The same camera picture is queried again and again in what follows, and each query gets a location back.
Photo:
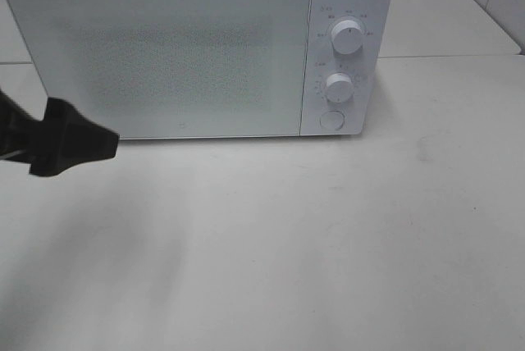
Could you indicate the white microwave knob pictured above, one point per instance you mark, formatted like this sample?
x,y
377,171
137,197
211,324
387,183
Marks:
x,y
339,88
347,35

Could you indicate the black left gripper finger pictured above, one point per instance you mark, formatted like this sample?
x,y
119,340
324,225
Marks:
x,y
64,138

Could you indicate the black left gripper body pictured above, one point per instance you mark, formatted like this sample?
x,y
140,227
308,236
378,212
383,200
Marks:
x,y
19,134

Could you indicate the white microwave door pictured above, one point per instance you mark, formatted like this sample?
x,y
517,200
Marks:
x,y
153,69

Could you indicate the white microwave oven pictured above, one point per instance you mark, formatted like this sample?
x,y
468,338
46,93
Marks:
x,y
348,10

